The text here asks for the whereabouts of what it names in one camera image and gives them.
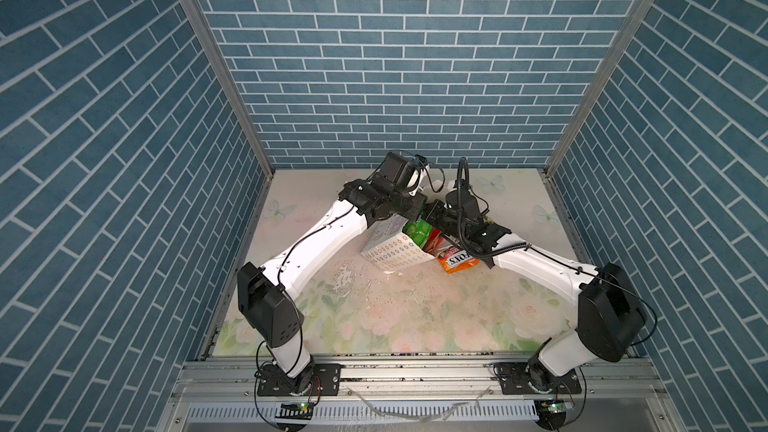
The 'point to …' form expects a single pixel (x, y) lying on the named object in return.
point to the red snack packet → (436, 242)
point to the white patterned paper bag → (388, 247)
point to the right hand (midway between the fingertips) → (417, 201)
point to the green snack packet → (418, 231)
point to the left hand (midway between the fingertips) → (420, 200)
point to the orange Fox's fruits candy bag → (455, 259)
